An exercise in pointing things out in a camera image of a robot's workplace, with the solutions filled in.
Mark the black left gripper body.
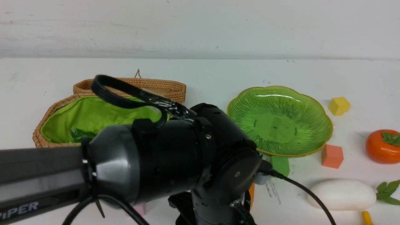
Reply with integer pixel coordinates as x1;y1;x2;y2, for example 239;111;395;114
168;189;256;225

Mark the yellow banana toy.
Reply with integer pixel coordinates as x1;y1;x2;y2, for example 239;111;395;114
362;211;374;225

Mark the orange foam cube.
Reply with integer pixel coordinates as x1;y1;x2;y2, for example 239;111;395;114
321;144;344;169

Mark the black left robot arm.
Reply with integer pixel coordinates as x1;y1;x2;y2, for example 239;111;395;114
1;103;262;225

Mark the green foam cube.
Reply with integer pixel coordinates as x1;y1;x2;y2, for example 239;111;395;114
271;155;290;177

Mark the pink foam block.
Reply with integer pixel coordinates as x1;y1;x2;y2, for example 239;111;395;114
131;201;157;216

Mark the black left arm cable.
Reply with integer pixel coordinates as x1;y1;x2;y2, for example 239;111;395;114
62;74;337;225

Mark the green glass leaf plate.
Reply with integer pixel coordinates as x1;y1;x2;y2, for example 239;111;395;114
226;86;334;157

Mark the orange persimmon toy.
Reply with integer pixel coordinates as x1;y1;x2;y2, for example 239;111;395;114
365;129;400;164

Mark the yellow foam cube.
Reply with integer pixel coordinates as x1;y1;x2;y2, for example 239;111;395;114
328;97;351;116

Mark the yellow orange mango toy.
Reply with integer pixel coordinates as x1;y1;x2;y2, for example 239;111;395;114
248;183;255;210

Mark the woven rattan basket lid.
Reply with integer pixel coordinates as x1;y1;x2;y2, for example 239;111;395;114
72;69;186;103

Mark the white radish toy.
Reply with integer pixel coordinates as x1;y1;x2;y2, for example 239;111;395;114
311;178;399;211

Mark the woven rattan basket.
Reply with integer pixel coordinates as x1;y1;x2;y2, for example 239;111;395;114
32;95;161;148

